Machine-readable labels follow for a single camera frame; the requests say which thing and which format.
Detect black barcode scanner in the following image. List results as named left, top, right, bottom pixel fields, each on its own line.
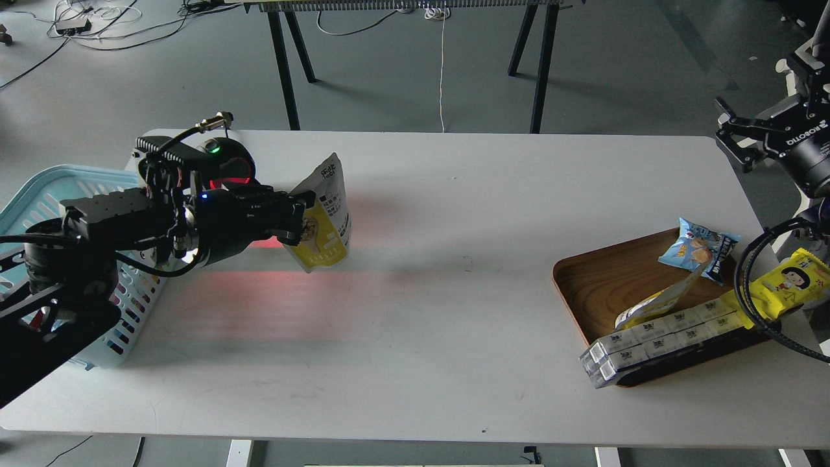
left=196, top=136, right=256, bottom=189

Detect yellow cartoon snack bag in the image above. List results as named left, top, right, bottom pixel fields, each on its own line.
left=749, top=248, right=829, bottom=322

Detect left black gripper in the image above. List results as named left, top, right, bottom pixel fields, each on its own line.
left=191, top=184, right=316, bottom=266

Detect white hanging cable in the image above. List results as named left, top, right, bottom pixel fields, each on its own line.
left=424, top=6, right=452, bottom=134

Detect white boxed snack pack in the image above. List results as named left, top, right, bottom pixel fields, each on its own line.
left=579, top=299, right=744, bottom=389

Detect black trestle table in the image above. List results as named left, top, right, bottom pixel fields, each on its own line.
left=224, top=0, right=587, bottom=134

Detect floor cables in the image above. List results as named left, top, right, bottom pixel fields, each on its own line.
left=0, top=0, right=241, bottom=90

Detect yellow nut snack pouch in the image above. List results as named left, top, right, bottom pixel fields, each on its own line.
left=287, top=152, right=352, bottom=273

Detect light blue plastic basket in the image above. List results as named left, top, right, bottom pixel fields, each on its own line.
left=1, top=165, right=165, bottom=370

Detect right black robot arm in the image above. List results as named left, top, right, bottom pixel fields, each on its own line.
left=715, top=6, right=829, bottom=245

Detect blue snack bag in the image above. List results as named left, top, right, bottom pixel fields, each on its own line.
left=658, top=217, right=741, bottom=285

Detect yellow white snack pouch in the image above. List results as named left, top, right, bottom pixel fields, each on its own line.
left=615, top=261, right=711, bottom=331

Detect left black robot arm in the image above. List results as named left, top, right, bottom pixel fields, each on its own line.
left=2, top=112, right=317, bottom=406

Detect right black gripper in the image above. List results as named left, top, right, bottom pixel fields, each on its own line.
left=715, top=51, right=829, bottom=199

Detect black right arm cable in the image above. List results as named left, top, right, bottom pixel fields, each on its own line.
left=737, top=217, right=830, bottom=364

